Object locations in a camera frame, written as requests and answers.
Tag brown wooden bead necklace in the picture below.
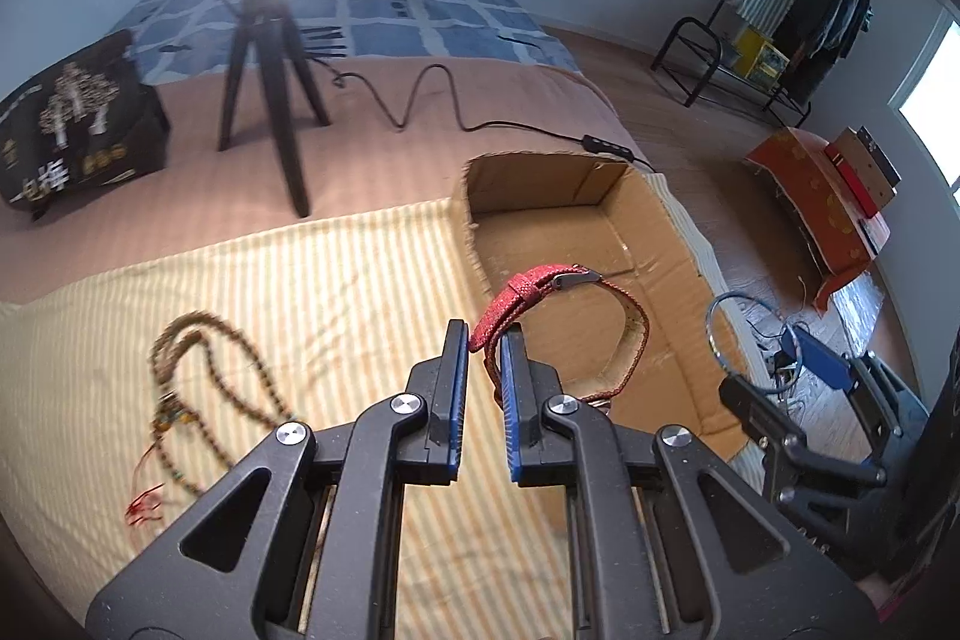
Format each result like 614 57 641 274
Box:
148 308 298 499

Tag black tripod stand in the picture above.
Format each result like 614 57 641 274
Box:
218 0 331 218

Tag red strap wristwatch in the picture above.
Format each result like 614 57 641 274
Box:
469 265 651 406

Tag tan mattress cover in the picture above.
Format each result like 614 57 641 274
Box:
2 58 633 304

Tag white power strip cables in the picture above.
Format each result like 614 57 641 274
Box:
737 300 812 401

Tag dark hanging clothes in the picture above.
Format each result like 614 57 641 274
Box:
773 0 872 104

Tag dark metal bangle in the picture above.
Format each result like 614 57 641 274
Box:
704 291 804 396

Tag yellow box on rack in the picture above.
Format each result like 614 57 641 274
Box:
732 26 789 91

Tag green jade pendant red cord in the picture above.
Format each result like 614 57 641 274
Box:
122 440 170 528

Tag yellow striped cloth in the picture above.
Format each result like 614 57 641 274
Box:
0 170 767 640

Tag black power cable with switch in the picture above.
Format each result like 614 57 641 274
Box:
310 55 659 174

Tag black clothes rack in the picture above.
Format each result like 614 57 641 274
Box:
651 0 874 127

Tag open cardboard box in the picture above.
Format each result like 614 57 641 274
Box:
454 152 747 459

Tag black printed snack bag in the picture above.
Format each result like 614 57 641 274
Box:
2 29 171 220

